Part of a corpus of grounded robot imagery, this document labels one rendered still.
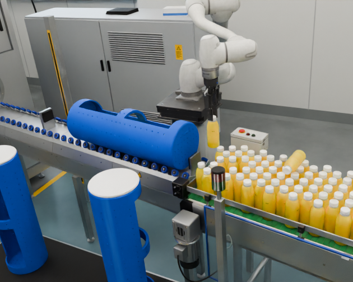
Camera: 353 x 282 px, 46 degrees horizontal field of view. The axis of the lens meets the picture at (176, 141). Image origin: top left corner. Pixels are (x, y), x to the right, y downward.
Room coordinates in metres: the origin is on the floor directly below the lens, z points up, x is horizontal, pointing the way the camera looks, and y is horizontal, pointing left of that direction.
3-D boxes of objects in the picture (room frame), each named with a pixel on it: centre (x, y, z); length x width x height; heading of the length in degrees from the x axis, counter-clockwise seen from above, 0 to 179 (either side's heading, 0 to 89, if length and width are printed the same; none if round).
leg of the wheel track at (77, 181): (2.68, 0.77, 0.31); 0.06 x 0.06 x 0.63; 52
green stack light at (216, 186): (1.57, -0.17, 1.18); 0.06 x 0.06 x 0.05
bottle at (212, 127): (2.04, -0.20, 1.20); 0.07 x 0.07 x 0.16
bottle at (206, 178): (1.87, -0.15, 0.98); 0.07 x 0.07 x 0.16
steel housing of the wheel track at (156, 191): (2.74, 0.73, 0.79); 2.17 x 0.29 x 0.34; 52
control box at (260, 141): (2.19, -0.43, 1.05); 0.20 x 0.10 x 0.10; 52
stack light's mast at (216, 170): (1.57, -0.17, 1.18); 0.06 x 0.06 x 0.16
